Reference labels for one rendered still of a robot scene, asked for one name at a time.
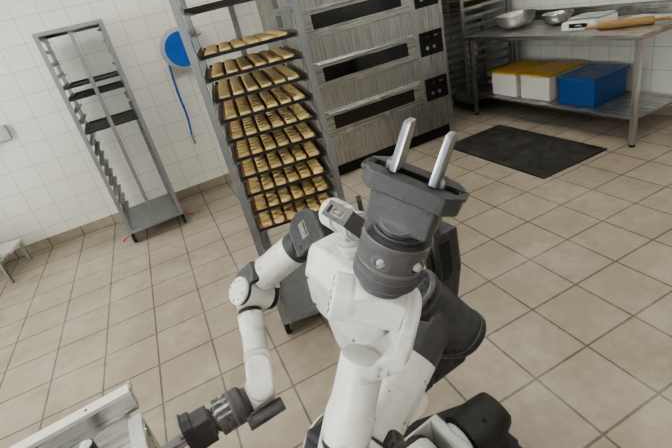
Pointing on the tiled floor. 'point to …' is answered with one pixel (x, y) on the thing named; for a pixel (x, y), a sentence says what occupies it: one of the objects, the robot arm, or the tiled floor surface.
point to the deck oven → (369, 42)
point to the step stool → (10, 254)
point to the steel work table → (632, 104)
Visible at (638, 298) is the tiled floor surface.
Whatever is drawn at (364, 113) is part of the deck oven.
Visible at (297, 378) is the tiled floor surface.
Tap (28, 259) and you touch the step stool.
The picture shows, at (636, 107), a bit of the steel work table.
